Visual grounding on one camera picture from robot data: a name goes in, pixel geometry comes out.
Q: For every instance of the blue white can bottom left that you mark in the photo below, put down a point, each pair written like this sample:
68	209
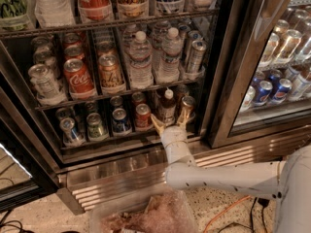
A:
72	137

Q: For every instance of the clear plastic bin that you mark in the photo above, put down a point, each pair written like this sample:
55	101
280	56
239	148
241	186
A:
155	209

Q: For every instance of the silver white can front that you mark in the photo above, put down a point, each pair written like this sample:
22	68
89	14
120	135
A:
49	90

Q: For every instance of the green LaCroix can top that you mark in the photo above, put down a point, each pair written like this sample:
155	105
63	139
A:
13	14

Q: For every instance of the green can bottom shelf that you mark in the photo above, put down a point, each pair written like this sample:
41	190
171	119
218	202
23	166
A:
96	130

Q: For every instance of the brown bottle with white cap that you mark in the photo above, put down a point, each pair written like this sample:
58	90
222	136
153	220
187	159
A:
166	107

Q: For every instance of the copper can bottom right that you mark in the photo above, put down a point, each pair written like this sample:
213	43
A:
186	108

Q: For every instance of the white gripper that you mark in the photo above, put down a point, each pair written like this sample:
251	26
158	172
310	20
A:
173	135

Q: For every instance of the black power adapter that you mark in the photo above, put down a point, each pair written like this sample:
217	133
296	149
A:
263	202

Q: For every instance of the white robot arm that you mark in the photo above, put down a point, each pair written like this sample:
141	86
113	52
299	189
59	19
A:
287	182

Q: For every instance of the dark blue can bottom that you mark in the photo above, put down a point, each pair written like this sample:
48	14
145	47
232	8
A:
121	123

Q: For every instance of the clear water bottle right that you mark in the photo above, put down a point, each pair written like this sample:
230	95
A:
168	69

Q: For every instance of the clear water bottle left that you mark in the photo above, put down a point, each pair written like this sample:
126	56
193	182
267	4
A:
140	63

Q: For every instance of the clear water bottle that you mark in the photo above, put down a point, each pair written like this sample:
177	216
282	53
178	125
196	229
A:
140	63
168	69

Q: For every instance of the stainless fridge door frame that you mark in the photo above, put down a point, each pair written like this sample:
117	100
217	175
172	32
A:
241	32

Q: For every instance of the blue pepsi can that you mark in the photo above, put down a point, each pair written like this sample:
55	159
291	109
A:
264	88
281	91

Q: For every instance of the orange LaCroix can front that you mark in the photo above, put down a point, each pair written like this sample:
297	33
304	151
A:
110	73

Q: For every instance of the red Coca-Cola can front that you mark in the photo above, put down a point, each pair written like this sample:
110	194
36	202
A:
79	80

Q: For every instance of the red can bottom shelf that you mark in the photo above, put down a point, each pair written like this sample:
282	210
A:
143	117

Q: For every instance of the slim silver can front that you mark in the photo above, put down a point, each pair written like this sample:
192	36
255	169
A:
197	51

